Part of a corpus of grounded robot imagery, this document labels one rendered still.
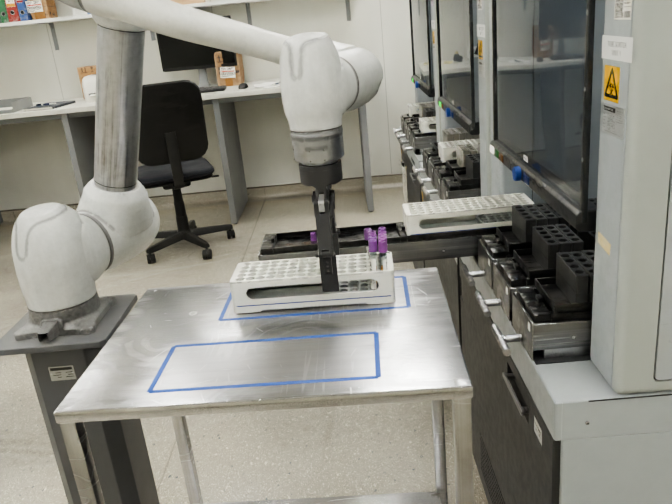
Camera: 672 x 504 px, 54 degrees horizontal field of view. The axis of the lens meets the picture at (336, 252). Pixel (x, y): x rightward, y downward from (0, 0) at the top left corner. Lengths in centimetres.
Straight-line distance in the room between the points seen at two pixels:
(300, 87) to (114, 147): 64
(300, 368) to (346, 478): 111
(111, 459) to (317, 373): 85
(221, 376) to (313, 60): 51
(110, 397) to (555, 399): 67
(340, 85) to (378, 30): 390
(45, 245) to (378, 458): 119
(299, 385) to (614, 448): 51
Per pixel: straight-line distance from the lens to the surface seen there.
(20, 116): 480
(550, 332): 116
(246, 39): 129
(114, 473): 176
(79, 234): 158
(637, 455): 118
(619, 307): 104
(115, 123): 159
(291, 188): 518
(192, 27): 127
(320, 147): 111
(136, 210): 166
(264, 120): 509
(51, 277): 156
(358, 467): 213
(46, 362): 164
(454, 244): 155
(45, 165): 559
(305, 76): 109
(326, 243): 112
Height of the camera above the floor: 132
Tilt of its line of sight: 20 degrees down
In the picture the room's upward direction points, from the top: 6 degrees counter-clockwise
